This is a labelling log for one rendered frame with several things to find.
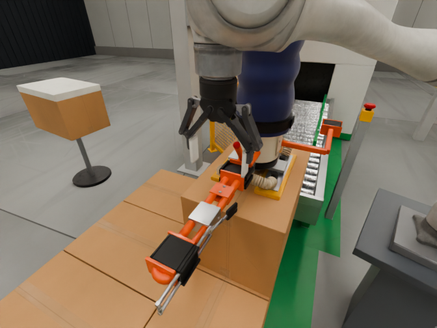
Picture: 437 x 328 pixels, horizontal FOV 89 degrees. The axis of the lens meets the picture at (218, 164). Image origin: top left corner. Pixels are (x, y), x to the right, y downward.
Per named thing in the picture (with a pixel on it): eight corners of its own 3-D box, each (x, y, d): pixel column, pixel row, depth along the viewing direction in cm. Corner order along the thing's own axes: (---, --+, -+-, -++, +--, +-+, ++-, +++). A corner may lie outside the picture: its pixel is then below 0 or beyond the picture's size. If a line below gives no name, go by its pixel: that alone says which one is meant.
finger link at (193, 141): (191, 139, 53) (188, 138, 53) (192, 164, 56) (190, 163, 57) (198, 135, 55) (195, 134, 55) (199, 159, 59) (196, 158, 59)
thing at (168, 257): (172, 243, 55) (169, 229, 52) (197, 255, 52) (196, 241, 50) (148, 272, 49) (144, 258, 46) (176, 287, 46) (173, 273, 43)
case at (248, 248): (236, 188, 152) (239, 135, 130) (296, 206, 137) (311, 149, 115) (188, 259, 107) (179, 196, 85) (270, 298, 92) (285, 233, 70)
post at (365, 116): (324, 212, 208) (361, 107, 154) (332, 215, 206) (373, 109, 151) (324, 217, 203) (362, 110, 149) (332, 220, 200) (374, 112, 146)
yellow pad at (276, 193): (276, 153, 112) (277, 144, 109) (296, 158, 108) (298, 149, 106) (253, 193, 87) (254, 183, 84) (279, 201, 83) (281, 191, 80)
